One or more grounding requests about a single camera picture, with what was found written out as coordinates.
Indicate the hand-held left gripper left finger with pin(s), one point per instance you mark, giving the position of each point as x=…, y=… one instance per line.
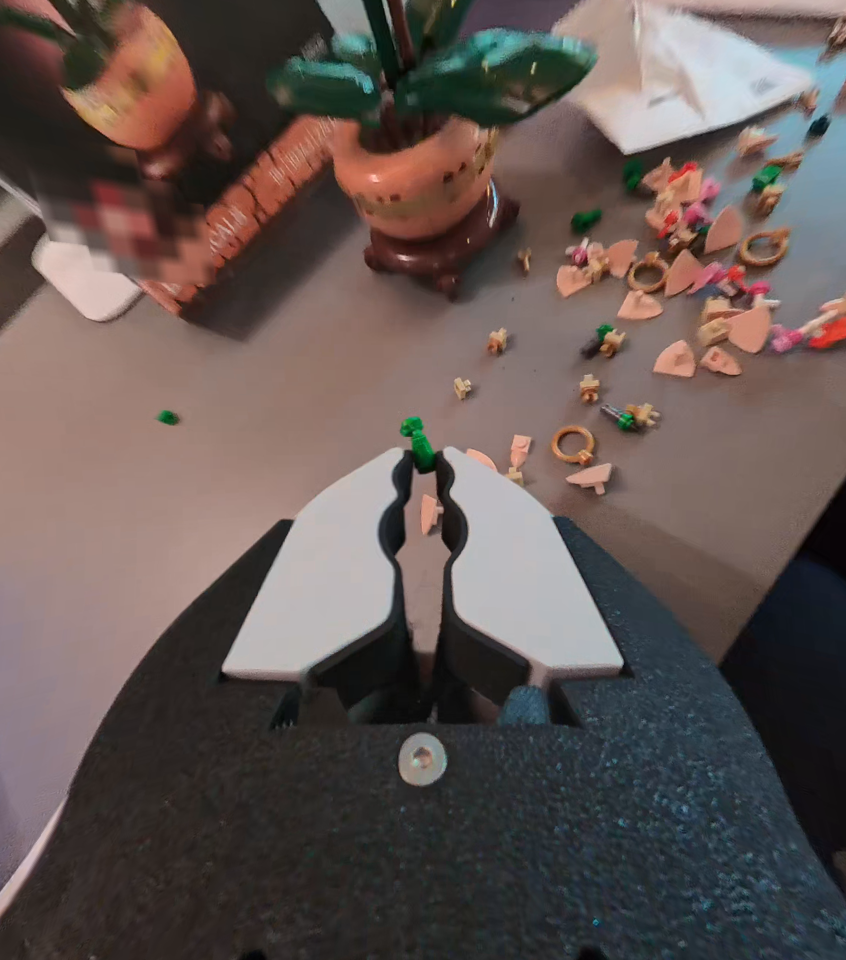
x=318, y=585

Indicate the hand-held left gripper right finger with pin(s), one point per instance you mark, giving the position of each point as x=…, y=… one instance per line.
x=520, y=592

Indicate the green brick stem piece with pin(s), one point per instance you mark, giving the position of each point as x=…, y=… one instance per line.
x=421, y=448

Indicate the grey desk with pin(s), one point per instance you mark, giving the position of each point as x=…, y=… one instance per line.
x=243, y=465

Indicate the tiny green brick stud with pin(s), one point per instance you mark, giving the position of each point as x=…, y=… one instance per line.
x=166, y=417

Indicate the pile of small brick pieces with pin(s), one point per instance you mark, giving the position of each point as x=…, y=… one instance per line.
x=681, y=274

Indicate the white rounded slab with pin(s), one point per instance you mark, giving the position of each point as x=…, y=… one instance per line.
x=89, y=289

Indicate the brick orchid pot model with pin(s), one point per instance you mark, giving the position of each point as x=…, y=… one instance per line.
x=423, y=180

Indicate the black orchid set box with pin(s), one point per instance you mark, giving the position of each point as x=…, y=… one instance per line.
x=130, y=90

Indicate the crumpled white paper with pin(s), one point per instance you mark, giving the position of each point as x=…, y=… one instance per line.
x=677, y=67

